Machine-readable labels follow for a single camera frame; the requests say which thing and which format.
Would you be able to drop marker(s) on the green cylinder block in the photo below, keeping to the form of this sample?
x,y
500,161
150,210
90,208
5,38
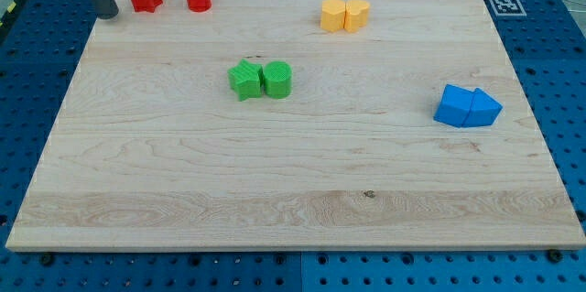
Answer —
x,y
277,79

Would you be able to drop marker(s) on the light wooden board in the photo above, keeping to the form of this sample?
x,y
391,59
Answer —
x,y
152,151

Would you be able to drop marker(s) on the green star block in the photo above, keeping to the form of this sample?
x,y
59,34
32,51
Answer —
x,y
246,79

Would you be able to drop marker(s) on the yellow pentagon block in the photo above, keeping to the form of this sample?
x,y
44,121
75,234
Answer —
x,y
332,15

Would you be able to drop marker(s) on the yellow heart block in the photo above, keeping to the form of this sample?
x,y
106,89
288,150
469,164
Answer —
x,y
356,15

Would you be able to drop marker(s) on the blue cube block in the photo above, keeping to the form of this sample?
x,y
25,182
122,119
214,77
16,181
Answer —
x,y
454,106

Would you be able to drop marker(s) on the blue triangular prism block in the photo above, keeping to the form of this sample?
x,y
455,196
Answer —
x,y
483,111

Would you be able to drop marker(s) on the white fiducial marker tag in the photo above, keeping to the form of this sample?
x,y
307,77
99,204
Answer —
x,y
507,7

